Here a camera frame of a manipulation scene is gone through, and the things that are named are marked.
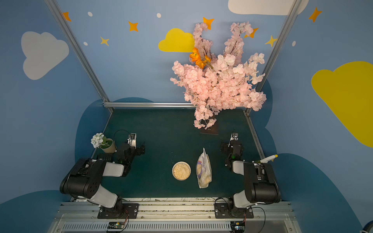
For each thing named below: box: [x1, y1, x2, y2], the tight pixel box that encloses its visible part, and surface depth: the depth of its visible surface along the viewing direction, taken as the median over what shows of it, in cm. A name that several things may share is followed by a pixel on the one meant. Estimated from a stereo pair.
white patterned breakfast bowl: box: [171, 161, 192, 181], surface depth 86 cm
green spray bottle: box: [254, 154, 279, 164], surface depth 77 cm
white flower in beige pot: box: [90, 132, 117, 154], surface depth 90 cm
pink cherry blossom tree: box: [170, 21, 267, 129], surface depth 69 cm
